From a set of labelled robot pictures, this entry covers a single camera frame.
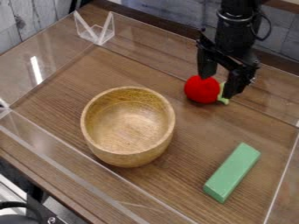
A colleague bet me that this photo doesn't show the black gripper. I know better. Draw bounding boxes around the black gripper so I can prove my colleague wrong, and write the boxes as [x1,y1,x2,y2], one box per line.
[196,31,259,99]

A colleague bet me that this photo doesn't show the red plush fruit green leaves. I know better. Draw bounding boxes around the red plush fruit green leaves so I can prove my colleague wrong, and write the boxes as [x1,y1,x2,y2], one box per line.
[183,75,230,105]

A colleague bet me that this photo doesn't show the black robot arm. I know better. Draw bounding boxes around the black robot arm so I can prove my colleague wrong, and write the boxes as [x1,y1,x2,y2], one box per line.
[196,0,272,99]

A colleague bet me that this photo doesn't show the wooden bowl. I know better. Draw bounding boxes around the wooden bowl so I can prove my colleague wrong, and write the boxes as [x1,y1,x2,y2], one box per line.
[80,86,175,168]

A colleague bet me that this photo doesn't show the green rectangular block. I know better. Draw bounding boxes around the green rectangular block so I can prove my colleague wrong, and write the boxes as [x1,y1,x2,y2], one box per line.
[203,143,260,203]

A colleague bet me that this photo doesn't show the clear acrylic tray enclosure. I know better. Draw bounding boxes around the clear acrylic tray enclosure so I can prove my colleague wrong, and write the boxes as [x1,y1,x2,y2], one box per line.
[0,17,299,224]

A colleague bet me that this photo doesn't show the black metal bracket with cable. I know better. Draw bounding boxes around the black metal bracket with cable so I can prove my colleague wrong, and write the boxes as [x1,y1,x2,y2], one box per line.
[0,192,70,224]

